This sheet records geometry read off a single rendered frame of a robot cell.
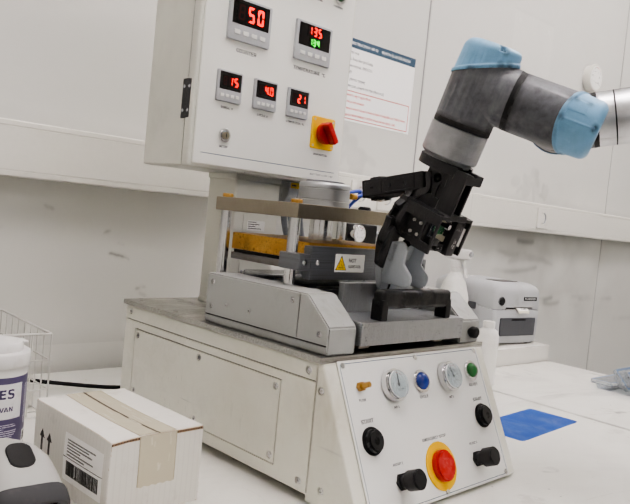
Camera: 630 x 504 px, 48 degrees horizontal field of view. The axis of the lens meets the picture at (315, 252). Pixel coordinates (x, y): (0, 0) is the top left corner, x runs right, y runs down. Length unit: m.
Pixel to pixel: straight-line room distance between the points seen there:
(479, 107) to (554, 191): 1.82
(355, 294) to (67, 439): 0.40
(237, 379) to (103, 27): 0.79
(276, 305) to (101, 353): 0.67
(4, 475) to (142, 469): 0.14
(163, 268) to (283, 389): 0.70
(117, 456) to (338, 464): 0.25
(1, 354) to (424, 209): 0.56
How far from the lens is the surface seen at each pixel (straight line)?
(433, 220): 0.91
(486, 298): 1.97
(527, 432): 1.35
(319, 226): 1.07
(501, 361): 1.93
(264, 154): 1.17
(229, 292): 0.99
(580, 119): 0.89
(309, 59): 1.24
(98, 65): 1.48
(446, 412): 1.00
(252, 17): 1.17
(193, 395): 1.05
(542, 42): 2.62
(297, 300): 0.88
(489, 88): 0.90
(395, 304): 0.92
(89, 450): 0.84
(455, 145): 0.91
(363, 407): 0.88
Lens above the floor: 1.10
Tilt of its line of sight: 3 degrees down
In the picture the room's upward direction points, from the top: 6 degrees clockwise
